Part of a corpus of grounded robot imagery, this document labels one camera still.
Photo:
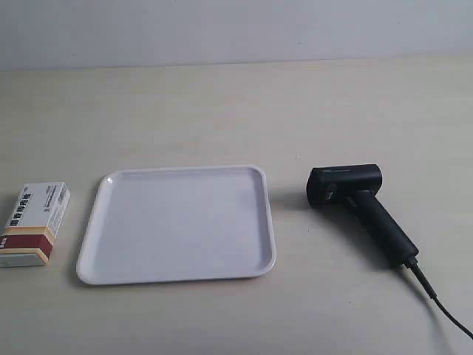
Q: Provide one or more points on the black handheld barcode scanner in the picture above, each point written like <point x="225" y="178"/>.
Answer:
<point x="356" y="187"/>

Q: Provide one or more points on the white red medicine box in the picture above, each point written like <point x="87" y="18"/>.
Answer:
<point x="31" y="230"/>

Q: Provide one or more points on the white plastic tray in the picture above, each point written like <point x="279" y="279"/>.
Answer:
<point x="178" y="225"/>

